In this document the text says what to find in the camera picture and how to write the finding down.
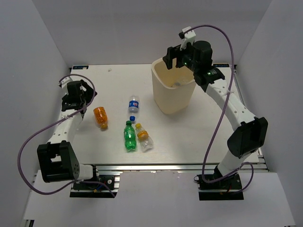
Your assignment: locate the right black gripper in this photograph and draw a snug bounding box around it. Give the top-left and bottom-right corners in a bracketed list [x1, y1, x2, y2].
[162, 41, 199, 73]

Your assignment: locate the clear water bottle white cap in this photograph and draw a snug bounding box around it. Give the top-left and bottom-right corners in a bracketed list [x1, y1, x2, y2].
[171, 76, 193, 87]

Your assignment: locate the orange plastic bottle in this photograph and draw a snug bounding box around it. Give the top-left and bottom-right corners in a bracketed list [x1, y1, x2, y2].
[93, 107, 108, 130]

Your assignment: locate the clear yellow cap bottle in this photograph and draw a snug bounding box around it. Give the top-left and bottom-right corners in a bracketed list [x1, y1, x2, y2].
[135, 123, 153, 151]

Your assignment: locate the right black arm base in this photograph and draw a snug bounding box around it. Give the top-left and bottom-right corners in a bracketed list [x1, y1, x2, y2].
[194, 174, 244, 201]

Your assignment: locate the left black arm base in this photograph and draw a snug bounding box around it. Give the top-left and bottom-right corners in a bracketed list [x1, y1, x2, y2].
[70, 166, 120, 198]

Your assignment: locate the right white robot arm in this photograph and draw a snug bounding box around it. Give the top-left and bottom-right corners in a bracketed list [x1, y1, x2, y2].
[162, 41, 268, 189]

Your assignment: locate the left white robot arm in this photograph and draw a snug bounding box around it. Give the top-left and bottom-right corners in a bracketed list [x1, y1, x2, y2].
[37, 80, 100, 189]

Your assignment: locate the cream plastic bin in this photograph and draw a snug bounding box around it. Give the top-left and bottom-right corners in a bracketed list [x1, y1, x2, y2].
[151, 58, 196, 114]

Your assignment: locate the left blue table sticker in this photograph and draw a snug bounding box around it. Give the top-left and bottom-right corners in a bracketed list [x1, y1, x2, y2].
[72, 65, 89, 70]

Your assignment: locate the clear blue label Pepsi bottle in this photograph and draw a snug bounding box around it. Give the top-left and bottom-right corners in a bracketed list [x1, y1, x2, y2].
[128, 95, 140, 123]

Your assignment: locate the green Sprite bottle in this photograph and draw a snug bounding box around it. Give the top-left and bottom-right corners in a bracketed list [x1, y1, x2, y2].
[124, 121, 137, 151]

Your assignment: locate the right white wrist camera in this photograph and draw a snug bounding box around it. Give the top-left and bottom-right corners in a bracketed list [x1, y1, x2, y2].
[179, 26, 196, 51]

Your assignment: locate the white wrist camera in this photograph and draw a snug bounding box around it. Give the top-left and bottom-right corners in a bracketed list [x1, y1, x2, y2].
[58, 77, 72, 93]
[179, 26, 196, 51]

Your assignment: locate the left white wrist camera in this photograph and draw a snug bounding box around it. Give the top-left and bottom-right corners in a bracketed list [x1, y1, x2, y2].
[58, 77, 72, 93]

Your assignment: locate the aluminium table front rail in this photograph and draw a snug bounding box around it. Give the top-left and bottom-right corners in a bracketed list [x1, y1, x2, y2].
[96, 164, 268, 171]

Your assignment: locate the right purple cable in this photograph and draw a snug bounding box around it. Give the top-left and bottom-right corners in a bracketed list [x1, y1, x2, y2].
[194, 24, 255, 195]

